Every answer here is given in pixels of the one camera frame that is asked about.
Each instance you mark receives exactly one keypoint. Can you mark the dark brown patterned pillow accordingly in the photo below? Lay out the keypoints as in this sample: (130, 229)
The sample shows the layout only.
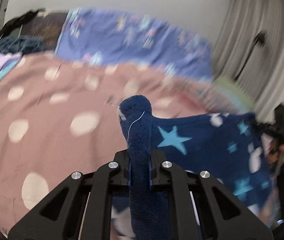
(46, 25)

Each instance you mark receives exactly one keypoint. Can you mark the navy fleece star pajama top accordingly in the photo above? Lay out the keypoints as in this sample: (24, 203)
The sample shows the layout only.
(225, 145)

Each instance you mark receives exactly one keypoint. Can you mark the grey window curtain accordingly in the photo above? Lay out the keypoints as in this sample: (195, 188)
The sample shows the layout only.
(250, 52)

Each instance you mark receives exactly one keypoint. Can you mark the teal knitted garment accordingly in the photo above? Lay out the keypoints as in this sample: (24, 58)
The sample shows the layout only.
(24, 44)

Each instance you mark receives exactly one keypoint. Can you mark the green pillow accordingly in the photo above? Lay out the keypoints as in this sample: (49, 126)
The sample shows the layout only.
(236, 96)

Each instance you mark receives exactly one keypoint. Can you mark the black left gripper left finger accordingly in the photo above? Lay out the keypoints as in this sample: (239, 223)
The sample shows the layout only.
(79, 207)

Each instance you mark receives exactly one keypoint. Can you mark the purple tree-print pillow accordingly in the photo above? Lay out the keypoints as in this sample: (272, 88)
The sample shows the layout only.
(106, 37)

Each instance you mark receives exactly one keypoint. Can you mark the pink dotted deer bedspread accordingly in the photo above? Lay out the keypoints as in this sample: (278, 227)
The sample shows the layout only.
(58, 117)

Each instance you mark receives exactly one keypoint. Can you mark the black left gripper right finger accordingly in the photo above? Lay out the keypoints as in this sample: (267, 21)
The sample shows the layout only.
(200, 207)

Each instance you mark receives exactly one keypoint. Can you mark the person's right hand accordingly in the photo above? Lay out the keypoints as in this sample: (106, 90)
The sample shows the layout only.
(276, 152)

